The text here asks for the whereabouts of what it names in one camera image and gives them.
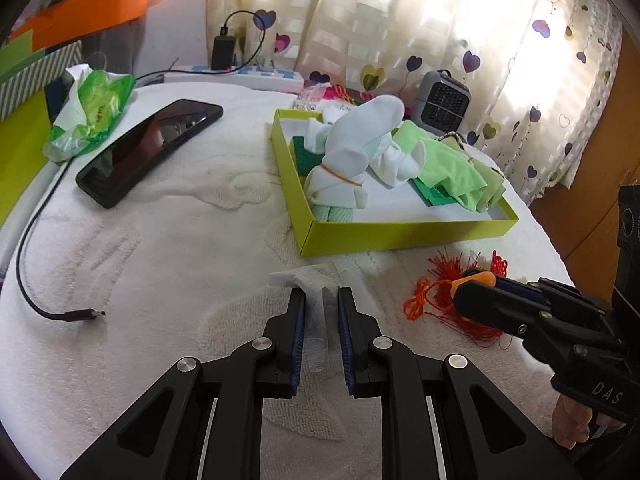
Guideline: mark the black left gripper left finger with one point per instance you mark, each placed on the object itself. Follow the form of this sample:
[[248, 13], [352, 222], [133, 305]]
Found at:
[[286, 333]]

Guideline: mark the green tissue packet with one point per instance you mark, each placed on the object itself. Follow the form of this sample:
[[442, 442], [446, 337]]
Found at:
[[89, 114]]

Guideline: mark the white tissue wipe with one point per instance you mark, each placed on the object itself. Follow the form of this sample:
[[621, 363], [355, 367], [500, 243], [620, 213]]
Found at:
[[320, 282]]

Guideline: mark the black power adapter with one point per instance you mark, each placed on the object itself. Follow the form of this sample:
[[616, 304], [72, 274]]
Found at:
[[223, 53]]

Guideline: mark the rolled olive green towel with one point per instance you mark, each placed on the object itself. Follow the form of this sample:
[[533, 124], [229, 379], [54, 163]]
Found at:
[[475, 186]]

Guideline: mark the striped gift box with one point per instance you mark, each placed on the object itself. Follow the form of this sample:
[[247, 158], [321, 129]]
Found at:
[[31, 79]]

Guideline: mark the light green microfibre cloth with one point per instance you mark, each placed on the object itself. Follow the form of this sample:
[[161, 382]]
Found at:
[[440, 160]]

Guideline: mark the lime green box lid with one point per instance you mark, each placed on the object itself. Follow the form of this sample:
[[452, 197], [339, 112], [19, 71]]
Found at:
[[23, 134]]

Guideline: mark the black smartphone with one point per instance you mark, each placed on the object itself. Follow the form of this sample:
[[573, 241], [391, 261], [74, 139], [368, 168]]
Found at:
[[115, 171]]

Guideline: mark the white power strip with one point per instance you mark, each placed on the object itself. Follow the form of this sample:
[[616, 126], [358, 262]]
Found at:
[[253, 77]]

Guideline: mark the white sock bundle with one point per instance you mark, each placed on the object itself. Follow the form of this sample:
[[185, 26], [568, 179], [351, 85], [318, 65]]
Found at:
[[348, 201]]

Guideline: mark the white towel bedspread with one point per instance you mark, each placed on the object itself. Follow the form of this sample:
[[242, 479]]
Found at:
[[181, 268]]

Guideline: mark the white cloth bundle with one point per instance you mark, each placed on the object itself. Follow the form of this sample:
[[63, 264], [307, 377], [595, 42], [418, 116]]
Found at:
[[395, 162]]

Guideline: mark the black camera box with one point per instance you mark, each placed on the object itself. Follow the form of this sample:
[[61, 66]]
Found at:
[[627, 275]]

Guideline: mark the lime green cardboard box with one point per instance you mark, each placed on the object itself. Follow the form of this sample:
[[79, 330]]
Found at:
[[395, 218]]

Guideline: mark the person right hand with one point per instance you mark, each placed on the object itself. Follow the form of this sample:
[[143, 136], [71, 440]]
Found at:
[[570, 422]]

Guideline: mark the colourful plaid blanket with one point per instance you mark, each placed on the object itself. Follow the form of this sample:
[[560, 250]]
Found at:
[[317, 96]]

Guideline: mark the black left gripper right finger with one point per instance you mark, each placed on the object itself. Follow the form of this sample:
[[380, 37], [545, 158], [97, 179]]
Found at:
[[357, 330]]

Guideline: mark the orange shelf ledge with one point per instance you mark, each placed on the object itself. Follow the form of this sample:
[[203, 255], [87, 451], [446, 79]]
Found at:
[[70, 20]]

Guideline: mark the heart pattern curtain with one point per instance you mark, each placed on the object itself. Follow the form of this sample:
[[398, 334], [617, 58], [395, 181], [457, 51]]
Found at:
[[539, 71]]

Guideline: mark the grey portable heater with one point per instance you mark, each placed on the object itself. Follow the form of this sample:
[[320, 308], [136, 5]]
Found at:
[[441, 103]]

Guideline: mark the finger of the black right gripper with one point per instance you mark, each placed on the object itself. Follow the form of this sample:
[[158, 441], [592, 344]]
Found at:
[[522, 290], [494, 308]]

